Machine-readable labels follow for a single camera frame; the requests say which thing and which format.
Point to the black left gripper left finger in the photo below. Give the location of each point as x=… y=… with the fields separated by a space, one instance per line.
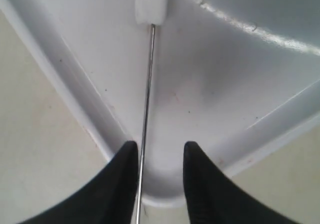
x=109 y=198

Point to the white marshmallow piece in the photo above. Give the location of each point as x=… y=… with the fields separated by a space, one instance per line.
x=151 y=11

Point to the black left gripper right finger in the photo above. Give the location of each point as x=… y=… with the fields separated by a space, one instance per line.
x=212 y=198

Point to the thin metal skewer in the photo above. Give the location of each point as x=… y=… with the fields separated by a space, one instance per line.
x=145 y=122

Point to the white plastic tray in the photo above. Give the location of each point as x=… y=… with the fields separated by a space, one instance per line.
x=239 y=77

